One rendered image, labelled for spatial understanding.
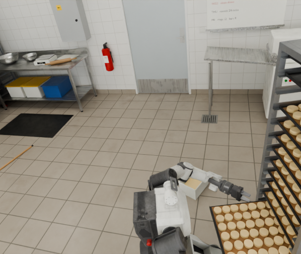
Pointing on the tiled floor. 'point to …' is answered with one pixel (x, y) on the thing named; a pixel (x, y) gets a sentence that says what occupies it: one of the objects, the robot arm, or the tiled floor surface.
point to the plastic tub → (193, 186)
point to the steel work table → (72, 96)
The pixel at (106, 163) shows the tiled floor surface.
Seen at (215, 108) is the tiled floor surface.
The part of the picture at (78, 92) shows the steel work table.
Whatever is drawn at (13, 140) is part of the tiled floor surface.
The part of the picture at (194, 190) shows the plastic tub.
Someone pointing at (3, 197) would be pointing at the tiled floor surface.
